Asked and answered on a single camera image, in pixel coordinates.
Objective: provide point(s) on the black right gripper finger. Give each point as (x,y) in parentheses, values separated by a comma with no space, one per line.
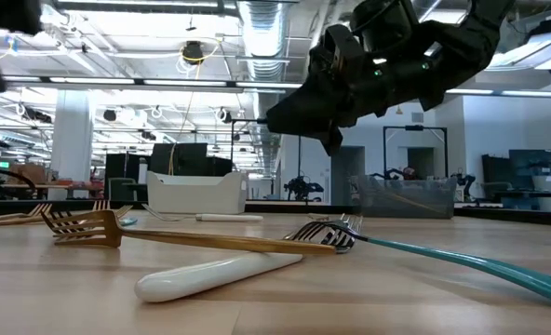
(313,100)
(322,123)

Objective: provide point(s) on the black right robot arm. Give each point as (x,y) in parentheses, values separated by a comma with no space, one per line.
(466,42)

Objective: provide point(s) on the black background robot arm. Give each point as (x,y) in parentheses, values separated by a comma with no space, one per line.
(301,188)

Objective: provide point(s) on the grey door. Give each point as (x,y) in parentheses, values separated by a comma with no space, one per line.
(422,160)
(350,167)

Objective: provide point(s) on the long ceiling light strip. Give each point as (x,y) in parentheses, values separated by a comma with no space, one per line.
(257,85)
(513,92)

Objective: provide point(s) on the person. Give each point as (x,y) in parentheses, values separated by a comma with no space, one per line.
(408,173)

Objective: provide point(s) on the translucent grey plastic bin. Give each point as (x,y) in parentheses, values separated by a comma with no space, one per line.
(373,205)

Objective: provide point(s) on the black ceiling-hung device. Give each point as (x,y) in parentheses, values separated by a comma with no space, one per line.
(192,51)

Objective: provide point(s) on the wide black cabinet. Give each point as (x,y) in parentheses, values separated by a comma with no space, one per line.
(187,160)

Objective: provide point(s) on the white plastic bin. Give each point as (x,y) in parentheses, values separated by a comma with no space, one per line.
(196,197)

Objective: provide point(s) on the dark computer monitor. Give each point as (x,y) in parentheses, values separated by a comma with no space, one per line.
(531,167)

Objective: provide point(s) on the narrow black cabinet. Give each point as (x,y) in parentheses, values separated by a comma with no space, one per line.
(117,167)

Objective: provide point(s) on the grey-green chair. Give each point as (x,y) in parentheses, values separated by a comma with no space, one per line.
(122,188)

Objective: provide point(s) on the white square column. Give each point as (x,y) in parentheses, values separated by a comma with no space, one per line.
(71,149)

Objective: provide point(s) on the brown cardboard box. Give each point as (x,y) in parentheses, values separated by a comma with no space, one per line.
(29,174)

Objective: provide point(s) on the green exit sign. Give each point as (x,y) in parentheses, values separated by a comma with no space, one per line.
(4,164)

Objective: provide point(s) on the black gantry frame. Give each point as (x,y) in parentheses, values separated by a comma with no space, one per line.
(415,127)

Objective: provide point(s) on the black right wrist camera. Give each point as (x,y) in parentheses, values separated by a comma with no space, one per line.
(382,25)

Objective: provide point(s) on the silver spiral air duct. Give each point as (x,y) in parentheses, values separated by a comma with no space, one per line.
(262,37)

